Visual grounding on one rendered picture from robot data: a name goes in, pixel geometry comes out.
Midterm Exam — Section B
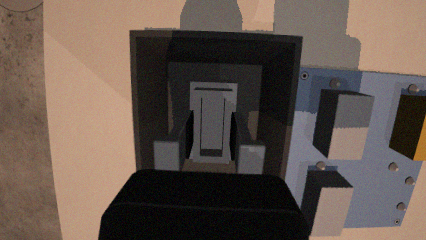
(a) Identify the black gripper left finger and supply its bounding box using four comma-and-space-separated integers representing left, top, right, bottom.
153, 110, 194, 171

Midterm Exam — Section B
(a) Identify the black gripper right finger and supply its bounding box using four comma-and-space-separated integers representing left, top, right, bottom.
229, 112, 266, 174

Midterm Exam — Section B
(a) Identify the yellow rectangular block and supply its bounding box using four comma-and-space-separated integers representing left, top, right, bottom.
389, 94, 426, 161

